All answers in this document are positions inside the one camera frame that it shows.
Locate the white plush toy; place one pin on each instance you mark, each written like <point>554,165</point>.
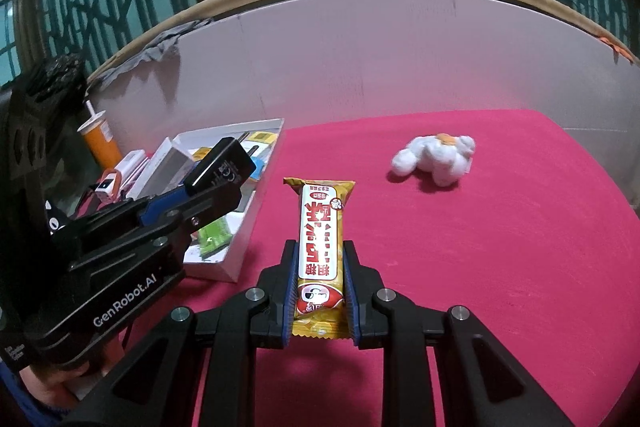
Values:
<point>435,159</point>

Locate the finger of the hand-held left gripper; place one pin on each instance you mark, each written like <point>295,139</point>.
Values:
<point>160,209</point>
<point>205,212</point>

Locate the black charger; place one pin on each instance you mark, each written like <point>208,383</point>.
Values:
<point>220,167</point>

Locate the pink blanket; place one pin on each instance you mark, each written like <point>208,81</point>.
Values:
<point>500,257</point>

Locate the white orange gadget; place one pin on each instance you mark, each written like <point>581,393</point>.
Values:
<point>125,167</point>

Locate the person's left hand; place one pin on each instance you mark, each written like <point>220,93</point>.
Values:
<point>50,382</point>

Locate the white tray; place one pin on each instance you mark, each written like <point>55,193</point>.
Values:
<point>260,197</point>

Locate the black cat figure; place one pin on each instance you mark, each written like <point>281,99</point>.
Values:
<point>57,222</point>

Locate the grey cloth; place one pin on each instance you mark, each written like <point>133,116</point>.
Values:
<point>160,44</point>

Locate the person's left forearm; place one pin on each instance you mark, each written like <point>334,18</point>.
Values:
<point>20,402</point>

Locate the dark furniture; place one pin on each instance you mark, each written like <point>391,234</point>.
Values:
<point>25,147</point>

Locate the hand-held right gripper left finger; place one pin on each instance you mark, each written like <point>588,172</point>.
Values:
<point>289,297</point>

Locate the orange scrap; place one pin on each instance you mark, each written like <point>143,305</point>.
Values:
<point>617,49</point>

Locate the orange cup with straw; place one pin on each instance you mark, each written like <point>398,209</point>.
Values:
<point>102,147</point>

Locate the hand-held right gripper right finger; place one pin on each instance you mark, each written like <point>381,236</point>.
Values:
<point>350,302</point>

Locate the white box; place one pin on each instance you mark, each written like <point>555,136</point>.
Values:
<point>167,167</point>

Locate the yellow snack bar packet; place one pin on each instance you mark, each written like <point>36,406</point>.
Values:
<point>320,232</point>

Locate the dark cloth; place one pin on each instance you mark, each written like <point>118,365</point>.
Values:
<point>55,77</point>

